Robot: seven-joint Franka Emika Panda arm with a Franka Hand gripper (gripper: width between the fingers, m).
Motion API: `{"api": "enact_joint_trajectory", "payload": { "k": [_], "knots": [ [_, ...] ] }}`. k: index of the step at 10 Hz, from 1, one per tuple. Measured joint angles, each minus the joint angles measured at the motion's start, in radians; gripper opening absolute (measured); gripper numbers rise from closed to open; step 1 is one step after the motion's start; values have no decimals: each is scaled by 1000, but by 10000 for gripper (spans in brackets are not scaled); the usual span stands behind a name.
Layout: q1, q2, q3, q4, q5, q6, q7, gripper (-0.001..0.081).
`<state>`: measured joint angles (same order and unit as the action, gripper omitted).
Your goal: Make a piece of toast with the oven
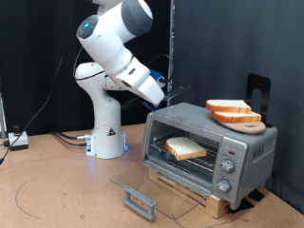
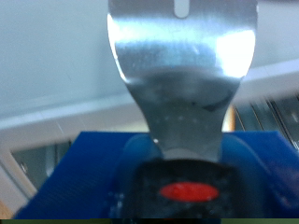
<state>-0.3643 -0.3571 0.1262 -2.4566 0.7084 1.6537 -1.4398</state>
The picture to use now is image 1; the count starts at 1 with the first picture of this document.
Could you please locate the toy bread slice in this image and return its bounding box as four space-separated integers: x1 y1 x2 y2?
211 110 263 124
164 136 209 162
205 99 253 115

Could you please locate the metal spatula with black handle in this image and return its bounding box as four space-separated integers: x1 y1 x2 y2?
122 85 190 111

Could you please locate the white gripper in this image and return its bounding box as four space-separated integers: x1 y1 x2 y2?
110 56 166 108

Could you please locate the black foam pad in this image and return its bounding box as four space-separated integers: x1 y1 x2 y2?
227 198 256 215
248 189 266 202

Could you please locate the silver toaster oven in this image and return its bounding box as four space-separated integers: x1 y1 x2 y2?
141 102 279 211

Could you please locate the black backdrop curtain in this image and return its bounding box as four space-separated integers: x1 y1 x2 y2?
0 0 174 137

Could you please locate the wire oven rack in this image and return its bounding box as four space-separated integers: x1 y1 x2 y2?
151 130 221 172

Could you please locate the silver oven knob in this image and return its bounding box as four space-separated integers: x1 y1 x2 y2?
219 159 236 174
216 179 232 194

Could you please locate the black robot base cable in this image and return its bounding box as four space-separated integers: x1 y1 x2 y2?
51 128 92 142
52 132 89 147

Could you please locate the black metal bookend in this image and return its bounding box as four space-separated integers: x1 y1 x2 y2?
245 73 274 128

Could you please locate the metal frame leg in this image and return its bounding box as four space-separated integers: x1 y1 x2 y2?
0 91 8 140

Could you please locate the long hanging black cable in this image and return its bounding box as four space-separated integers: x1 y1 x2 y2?
0 0 77 165

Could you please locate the grey backdrop curtain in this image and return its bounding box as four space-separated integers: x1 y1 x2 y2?
172 0 304 215

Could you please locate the small wooden serving board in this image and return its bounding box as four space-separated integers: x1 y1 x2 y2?
218 120 267 135

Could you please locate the white power box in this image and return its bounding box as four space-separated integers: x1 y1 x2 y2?
8 124 29 151

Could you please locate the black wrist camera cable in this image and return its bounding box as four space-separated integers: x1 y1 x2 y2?
72 47 174 84

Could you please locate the wooden slatted riser block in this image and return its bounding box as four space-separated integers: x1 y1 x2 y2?
147 167 230 219

